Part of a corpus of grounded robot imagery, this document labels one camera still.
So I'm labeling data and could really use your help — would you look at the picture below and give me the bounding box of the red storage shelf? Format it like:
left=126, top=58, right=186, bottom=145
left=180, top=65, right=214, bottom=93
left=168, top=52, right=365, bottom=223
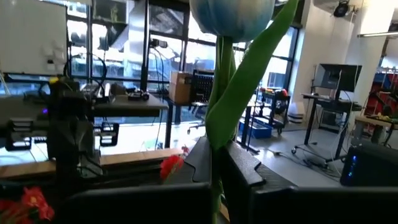
left=363, top=67, right=398, bottom=118

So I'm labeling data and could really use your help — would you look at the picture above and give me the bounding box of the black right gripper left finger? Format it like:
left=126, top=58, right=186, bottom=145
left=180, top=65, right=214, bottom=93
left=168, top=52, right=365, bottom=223
left=57, top=136, right=213, bottom=224

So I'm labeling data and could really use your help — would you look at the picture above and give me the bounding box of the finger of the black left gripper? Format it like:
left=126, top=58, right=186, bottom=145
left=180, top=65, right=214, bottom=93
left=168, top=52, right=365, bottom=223
left=99, top=122, right=120, bottom=147
left=5, top=118, right=32, bottom=152

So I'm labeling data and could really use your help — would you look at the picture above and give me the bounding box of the white board panel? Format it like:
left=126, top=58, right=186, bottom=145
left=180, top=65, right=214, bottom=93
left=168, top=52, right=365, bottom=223
left=0, top=0, right=68, bottom=76

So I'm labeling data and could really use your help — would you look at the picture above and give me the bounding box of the black desk clamp device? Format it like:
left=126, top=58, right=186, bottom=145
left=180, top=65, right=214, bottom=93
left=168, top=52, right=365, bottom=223
left=127, top=89, right=150, bottom=102

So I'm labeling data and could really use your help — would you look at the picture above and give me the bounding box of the black computer tower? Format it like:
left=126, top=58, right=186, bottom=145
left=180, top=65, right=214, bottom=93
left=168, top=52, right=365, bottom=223
left=340, top=142, right=398, bottom=188

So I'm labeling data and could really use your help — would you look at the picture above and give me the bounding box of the grey office desk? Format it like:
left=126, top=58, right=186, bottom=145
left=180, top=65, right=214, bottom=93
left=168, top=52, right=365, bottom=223
left=0, top=93, right=170, bottom=149

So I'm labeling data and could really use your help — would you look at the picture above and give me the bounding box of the black rolling stand desk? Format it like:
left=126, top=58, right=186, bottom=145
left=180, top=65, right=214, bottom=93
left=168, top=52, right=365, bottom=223
left=291, top=91, right=364, bottom=165

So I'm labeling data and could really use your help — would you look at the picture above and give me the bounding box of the black utility cart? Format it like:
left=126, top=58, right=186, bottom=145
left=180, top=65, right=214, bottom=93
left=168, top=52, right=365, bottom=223
left=257, top=86, right=292, bottom=135

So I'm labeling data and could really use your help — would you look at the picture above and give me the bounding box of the ceiling light strip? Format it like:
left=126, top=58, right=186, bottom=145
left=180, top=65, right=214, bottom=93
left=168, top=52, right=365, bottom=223
left=356, top=30, right=398, bottom=39

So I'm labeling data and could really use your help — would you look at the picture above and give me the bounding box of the black mesh office chair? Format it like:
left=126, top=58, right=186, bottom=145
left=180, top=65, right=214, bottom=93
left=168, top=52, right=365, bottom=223
left=186, top=69, right=216, bottom=135

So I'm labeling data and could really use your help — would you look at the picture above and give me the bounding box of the blue storage bin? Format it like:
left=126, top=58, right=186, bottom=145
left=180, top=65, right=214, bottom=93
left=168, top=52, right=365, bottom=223
left=238, top=119, right=274, bottom=139

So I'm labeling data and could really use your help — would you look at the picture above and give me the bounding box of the blue white tulip flower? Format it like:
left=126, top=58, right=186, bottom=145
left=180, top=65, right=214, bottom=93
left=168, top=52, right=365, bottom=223
left=189, top=0, right=300, bottom=224

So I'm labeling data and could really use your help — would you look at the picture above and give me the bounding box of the brown cardboard box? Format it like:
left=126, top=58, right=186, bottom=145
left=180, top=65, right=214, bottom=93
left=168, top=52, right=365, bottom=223
left=169, top=71, right=193, bottom=106

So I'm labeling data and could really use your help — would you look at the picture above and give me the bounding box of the large red flower bunch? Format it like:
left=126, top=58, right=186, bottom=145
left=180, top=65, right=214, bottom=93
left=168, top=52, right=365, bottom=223
left=0, top=185, right=55, bottom=224

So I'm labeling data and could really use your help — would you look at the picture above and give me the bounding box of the small red flower bunch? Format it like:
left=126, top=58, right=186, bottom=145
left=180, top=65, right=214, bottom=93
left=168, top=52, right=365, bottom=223
left=159, top=145, right=191, bottom=182

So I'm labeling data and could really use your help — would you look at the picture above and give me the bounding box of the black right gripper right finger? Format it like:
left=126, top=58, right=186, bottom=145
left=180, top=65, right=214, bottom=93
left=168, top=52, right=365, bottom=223
left=221, top=141, right=398, bottom=224

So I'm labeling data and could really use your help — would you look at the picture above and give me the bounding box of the black monitor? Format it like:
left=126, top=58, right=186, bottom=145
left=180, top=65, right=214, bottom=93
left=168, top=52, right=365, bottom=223
left=313, top=63, right=363, bottom=93

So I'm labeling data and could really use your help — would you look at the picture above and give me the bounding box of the white round container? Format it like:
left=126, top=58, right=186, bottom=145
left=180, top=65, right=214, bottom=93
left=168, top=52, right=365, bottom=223
left=287, top=101, right=307, bottom=124

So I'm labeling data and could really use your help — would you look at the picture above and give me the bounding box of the black ceiling spotlight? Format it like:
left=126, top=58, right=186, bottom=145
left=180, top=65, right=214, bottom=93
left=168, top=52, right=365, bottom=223
left=332, top=0, right=351, bottom=19

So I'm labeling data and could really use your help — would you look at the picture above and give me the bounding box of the wooden side table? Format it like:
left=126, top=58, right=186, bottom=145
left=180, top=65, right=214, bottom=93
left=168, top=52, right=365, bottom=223
left=354, top=114, right=398, bottom=147

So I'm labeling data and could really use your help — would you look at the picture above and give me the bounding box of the black camera on pole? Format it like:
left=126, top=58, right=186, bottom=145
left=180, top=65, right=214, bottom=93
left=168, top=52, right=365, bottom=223
left=150, top=38, right=169, bottom=49

